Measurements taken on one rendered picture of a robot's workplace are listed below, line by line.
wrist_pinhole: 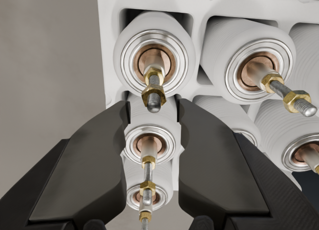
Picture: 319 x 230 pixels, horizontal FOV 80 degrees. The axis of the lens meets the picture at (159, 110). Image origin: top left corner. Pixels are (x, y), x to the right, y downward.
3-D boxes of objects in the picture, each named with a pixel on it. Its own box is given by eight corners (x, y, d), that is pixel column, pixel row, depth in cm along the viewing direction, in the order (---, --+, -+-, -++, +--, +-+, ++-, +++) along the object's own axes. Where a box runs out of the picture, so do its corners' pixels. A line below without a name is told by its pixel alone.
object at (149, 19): (174, 63, 40) (187, 106, 24) (128, 57, 39) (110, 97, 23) (184, 12, 35) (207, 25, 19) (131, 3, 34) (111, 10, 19)
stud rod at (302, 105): (257, 80, 21) (302, 118, 15) (259, 72, 21) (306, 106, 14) (266, 80, 21) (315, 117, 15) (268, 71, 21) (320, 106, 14)
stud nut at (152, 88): (154, 78, 14) (154, 82, 14) (170, 92, 15) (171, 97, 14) (137, 95, 15) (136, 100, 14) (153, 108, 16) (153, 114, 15)
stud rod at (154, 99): (154, 64, 19) (153, 98, 13) (161, 71, 20) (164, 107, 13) (147, 71, 20) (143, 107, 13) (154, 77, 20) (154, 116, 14)
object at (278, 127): (278, 74, 41) (351, 121, 26) (273, 111, 46) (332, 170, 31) (233, 82, 42) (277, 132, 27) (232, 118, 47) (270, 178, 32)
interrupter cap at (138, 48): (180, 97, 24) (181, 100, 23) (119, 90, 23) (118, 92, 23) (194, 33, 20) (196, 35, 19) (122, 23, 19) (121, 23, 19)
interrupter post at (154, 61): (163, 75, 22) (164, 87, 20) (143, 72, 22) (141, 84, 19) (166, 55, 21) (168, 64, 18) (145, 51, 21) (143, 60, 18)
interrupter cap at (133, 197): (172, 184, 32) (172, 187, 32) (163, 210, 36) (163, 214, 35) (127, 178, 31) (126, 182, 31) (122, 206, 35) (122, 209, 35)
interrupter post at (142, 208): (154, 192, 33) (154, 210, 30) (151, 200, 34) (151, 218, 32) (140, 190, 33) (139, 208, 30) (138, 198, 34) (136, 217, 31)
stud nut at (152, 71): (154, 63, 18) (154, 66, 17) (167, 75, 18) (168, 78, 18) (140, 78, 18) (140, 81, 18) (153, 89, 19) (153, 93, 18)
